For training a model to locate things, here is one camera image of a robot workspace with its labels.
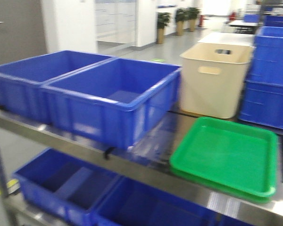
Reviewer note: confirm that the stacked blue crate upper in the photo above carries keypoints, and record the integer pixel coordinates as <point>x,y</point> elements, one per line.
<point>267,61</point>

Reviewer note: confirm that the stacked blue crate lower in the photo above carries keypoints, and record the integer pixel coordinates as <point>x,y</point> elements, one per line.
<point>262,104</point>

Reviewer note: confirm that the potted plant in gold pot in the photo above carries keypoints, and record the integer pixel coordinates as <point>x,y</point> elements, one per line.
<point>162,21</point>

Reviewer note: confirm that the blue bin top shelf right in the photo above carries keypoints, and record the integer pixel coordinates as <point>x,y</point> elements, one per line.
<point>116,102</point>

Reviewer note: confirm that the blue bin below shelf left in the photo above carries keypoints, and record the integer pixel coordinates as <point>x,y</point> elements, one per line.
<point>65,186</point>

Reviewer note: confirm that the blue bin below shelf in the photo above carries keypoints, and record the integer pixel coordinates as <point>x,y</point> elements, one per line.
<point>65,186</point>
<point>131,203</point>

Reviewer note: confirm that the beige plastic basket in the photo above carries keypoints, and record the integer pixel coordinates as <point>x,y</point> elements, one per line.
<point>212,78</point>

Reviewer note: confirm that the blue bin below shelf right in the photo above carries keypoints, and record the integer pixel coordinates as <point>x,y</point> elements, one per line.
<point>131,203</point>

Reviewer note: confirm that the blue bin top shelf left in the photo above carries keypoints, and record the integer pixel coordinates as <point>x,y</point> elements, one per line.
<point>21,81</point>

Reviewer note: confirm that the steel shelving rack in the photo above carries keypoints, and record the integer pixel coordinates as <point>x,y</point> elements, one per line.
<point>155,174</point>

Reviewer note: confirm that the stacked blue crate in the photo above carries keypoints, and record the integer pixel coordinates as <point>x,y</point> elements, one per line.
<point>262,104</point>
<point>267,61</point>

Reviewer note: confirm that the blue bin shelf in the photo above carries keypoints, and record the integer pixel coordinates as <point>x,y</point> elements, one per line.
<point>116,102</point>
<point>21,81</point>

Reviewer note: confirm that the green plastic tray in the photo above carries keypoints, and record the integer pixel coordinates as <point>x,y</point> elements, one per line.
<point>237,159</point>

